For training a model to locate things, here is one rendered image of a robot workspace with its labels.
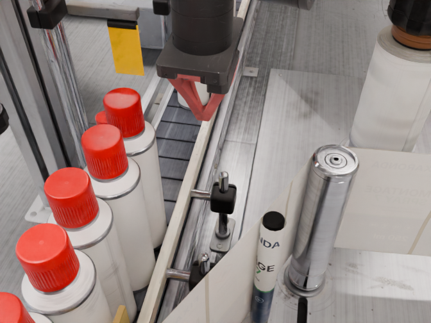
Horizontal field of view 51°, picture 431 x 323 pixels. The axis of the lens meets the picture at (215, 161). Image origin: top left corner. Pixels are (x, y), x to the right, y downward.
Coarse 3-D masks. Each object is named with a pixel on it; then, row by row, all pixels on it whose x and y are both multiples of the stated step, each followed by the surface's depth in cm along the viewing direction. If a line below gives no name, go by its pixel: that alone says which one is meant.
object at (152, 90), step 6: (156, 72) 64; (156, 78) 63; (162, 78) 64; (150, 84) 62; (156, 84) 62; (150, 90) 61; (156, 90) 62; (144, 96) 60; (150, 96) 60; (144, 102) 59; (150, 102) 60; (144, 108) 58; (150, 108) 60; (144, 114) 58
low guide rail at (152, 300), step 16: (240, 16) 86; (208, 128) 63; (192, 160) 58; (192, 176) 56; (176, 208) 52; (176, 224) 51; (176, 240) 50; (160, 256) 48; (160, 272) 46; (160, 288) 46; (144, 304) 44; (144, 320) 43
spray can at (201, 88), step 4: (196, 84) 68; (200, 84) 68; (204, 84) 68; (196, 88) 68; (200, 88) 68; (204, 88) 69; (200, 92) 69; (204, 92) 69; (180, 96) 70; (200, 96) 69; (204, 96) 70; (208, 96) 71; (180, 100) 71; (184, 100) 70; (204, 100) 70; (208, 100) 72; (180, 104) 71; (184, 104) 71; (204, 104) 71; (184, 108) 71; (188, 108) 71
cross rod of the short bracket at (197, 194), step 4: (192, 192) 55; (196, 192) 55; (200, 192) 55; (204, 192) 55; (208, 192) 55; (192, 196) 55; (196, 196) 55; (200, 196) 55; (204, 196) 55; (208, 196) 54; (204, 200) 55; (208, 200) 55
